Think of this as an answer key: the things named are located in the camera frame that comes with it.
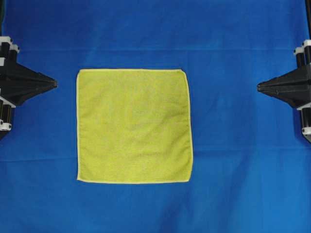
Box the blue table cloth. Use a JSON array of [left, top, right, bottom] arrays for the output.
[[0, 0, 311, 233]]

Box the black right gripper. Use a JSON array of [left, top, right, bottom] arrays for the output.
[[257, 40, 311, 143]]

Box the yellow-green microfiber towel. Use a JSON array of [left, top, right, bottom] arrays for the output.
[[76, 68, 193, 184]]

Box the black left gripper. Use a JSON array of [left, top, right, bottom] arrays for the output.
[[0, 36, 57, 139]]

